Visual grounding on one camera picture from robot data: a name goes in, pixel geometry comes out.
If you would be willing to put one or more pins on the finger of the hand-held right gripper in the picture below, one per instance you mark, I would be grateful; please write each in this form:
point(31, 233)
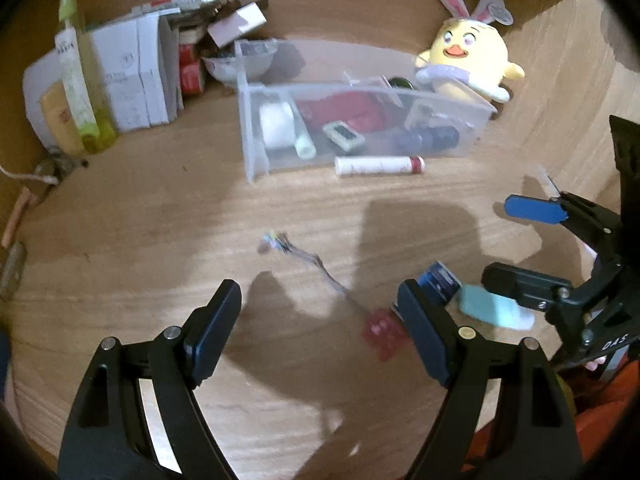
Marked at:
point(535, 208)
point(525, 282)

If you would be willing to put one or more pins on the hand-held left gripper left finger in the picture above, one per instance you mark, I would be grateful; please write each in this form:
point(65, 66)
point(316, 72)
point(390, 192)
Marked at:
point(212, 330)

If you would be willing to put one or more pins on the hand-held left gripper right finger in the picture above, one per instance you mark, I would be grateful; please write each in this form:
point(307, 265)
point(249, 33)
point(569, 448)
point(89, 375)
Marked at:
point(425, 335)

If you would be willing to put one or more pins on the light blue eraser block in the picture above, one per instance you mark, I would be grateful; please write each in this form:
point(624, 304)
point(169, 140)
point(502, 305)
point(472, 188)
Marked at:
point(492, 310)

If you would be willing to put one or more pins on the beige eraser with black print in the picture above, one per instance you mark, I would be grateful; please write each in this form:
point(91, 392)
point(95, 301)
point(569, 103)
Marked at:
point(421, 116)

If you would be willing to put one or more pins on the white tube with red cap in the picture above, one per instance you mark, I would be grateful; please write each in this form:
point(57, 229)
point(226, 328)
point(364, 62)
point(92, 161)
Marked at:
point(375, 165)

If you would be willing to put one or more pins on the small green and white case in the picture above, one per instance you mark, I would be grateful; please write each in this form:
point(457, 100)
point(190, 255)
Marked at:
point(342, 135)

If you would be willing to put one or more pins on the clear plastic storage box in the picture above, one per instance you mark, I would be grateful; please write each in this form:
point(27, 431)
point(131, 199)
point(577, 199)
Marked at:
point(252, 110)

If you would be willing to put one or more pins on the person's right forearm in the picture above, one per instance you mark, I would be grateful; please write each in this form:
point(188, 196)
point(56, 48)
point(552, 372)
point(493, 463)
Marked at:
point(605, 410)

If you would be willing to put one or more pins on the yellow chick plush toy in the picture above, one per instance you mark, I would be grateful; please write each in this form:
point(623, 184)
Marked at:
point(475, 55)

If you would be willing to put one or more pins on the white tube with green end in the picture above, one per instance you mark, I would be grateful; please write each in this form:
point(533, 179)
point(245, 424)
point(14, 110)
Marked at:
point(305, 145)

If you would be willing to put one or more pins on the red foil packet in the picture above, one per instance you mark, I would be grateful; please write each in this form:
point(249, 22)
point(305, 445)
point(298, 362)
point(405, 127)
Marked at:
point(345, 110)

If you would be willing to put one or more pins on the red can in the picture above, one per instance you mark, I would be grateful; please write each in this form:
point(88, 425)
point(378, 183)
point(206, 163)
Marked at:
point(192, 67)

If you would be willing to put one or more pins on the white cardboard box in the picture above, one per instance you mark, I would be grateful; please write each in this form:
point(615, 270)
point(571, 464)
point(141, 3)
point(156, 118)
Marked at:
point(120, 80)
point(160, 70)

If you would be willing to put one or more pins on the clear glass bowl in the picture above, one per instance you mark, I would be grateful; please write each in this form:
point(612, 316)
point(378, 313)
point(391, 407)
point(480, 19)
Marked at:
point(240, 62)

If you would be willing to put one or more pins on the white pouch with yellow print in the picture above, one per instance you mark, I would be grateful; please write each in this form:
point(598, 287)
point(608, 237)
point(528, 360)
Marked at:
point(47, 110)

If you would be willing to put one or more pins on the yellow-green spray bottle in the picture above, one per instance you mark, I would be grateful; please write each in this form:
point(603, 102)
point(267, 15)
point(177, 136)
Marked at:
point(75, 75)

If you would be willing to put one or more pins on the small pink and white box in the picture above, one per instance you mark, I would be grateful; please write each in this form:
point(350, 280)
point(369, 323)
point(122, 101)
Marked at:
point(237, 22)

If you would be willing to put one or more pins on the white marker pen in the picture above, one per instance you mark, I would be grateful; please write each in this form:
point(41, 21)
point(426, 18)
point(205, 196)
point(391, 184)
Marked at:
point(190, 2)

